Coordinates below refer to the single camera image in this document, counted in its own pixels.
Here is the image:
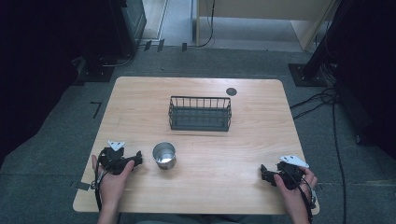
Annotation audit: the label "black hanging cable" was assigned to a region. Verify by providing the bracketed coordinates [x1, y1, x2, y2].
[197, 0, 217, 49]

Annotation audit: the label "silver metal cup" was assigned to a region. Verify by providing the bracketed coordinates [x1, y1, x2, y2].
[151, 141, 177, 171]

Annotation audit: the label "black wire basket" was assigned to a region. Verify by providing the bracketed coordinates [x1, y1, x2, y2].
[167, 95, 233, 133]

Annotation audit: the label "person's lap in dark clothing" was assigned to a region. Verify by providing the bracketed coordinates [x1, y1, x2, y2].
[134, 213, 273, 224]

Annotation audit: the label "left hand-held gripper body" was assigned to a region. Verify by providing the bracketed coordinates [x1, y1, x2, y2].
[97, 140, 138, 175]

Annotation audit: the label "black metal stand with base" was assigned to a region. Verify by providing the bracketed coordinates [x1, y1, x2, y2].
[287, 0, 347, 88]

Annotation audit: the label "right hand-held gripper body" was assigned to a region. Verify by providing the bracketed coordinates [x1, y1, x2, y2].
[273, 155, 310, 191]

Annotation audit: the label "light wooden cabinet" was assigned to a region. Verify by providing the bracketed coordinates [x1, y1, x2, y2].
[195, 0, 339, 52]

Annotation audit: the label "black angled floor tape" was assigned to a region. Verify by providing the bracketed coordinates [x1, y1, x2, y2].
[90, 101, 103, 119]

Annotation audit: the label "black floor cables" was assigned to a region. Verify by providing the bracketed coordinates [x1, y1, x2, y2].
[290, 87, 348, 224]

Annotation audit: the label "black stand base plate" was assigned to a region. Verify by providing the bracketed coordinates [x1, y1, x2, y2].
[76, 56, 116, 84]

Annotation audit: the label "person's left hand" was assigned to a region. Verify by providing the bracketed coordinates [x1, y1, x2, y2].
[91, 154, 135, 204]

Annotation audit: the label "right hand-held gripper cable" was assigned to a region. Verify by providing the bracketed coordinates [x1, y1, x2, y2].
[292, 174, 318, 224]

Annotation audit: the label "black equipment cabinet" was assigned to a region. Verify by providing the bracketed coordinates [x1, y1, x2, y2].
[106, 0, 148, 59]

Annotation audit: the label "left hand-held gripper cable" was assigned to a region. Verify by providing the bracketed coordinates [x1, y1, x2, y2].
[91, 159, 108, 213]

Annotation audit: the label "person's right hand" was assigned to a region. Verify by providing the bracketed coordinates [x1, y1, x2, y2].
[273, 166, 318, 210]

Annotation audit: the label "grey floor cable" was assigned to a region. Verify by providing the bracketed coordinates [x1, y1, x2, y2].
[101, 54, 134, 68]

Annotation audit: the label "hand-held gripper cable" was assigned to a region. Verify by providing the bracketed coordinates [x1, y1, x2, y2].
[91, 159, 108, 213]
[292, 174, 318, 224]

